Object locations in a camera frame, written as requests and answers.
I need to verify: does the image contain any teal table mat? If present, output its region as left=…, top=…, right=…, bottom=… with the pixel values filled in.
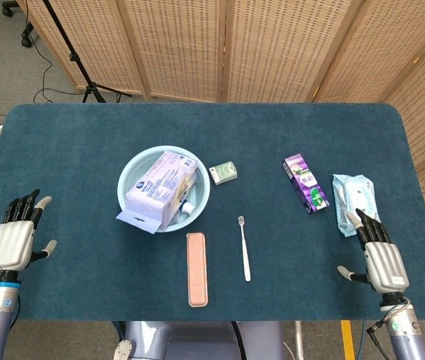
left=0, top=103, right=425, bottom=322

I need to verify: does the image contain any purple green carton box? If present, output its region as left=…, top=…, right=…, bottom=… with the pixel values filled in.
left=282, top=153, right=331, bottom=215

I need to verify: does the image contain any small green soap box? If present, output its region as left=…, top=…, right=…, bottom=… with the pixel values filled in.
left=208, top=160, right=240, bottom=186

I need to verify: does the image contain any white table leg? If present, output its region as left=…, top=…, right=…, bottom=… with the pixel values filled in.
left=294, top=320, right=306, bottom=360

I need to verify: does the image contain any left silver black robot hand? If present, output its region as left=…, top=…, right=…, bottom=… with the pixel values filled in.
left=0, top=188, right=58, bottom=272

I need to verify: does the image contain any lavender tissue pack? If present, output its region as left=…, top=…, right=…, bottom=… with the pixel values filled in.
left=116, top=150, right=199, bottom=235

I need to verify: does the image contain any yellow floor tape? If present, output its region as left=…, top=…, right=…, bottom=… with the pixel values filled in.
left=340, top=320, right=355, bottom=360

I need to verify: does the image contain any pink toothbrush case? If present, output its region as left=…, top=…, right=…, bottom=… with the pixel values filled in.
left=185, top=232, right=209, bottom=308

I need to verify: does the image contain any light blue plastic basin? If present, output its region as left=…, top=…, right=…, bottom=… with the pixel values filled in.
left=117, top=145, right=211, bottom=233

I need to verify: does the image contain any light blue wet wipes pack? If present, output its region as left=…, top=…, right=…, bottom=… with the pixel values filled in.
left=332, top=173, right=382, bottom=237

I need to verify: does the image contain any lavender robot torso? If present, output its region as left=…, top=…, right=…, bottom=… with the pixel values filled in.
left=113, top=320, right=285, bottom=360

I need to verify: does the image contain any woven wooden folding screen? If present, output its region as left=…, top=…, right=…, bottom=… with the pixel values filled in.
left=17, top=0, right=425, bottom=360

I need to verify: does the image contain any white toothbrush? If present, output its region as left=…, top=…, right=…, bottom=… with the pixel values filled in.
left=237, top=215, right=252, bottom=283

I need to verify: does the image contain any black tripod stand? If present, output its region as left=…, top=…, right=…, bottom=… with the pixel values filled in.
left=41, top=0, right=133, bottom=104

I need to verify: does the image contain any black torso cable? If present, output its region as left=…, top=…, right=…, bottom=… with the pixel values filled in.
left=231, top=320, right=246, bottom=360

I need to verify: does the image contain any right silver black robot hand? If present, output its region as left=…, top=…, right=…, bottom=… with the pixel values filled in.
left=337, top=208, right=411, bottom=293

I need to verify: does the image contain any black office chair base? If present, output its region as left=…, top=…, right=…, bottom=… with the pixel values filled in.
left=1, top=0, right=35, bottom=49

